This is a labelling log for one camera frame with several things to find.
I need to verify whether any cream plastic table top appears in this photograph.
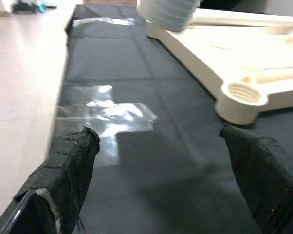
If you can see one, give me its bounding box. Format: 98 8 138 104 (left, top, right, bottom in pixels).
145 8 293 126

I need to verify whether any clear tape patch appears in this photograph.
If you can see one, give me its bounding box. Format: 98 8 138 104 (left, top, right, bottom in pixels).
55 84 159 169

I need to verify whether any black tablecloth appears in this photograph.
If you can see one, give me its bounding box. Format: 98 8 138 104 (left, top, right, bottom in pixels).
0 3 293 234

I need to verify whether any white plastic table leg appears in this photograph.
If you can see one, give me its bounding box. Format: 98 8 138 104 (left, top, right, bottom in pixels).
136 0 201 33
190 8 293 28

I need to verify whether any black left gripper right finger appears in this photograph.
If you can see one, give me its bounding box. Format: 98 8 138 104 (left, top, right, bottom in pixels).
219 124 293 234

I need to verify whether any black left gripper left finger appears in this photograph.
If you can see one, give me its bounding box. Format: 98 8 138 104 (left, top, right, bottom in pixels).
0 126 101 234

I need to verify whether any black floor cable pile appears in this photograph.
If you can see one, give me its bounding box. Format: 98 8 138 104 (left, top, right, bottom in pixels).
11 1 39 13

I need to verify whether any teal plastic scoop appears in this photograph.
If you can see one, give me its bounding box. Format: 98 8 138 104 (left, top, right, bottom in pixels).
36 0 57 13

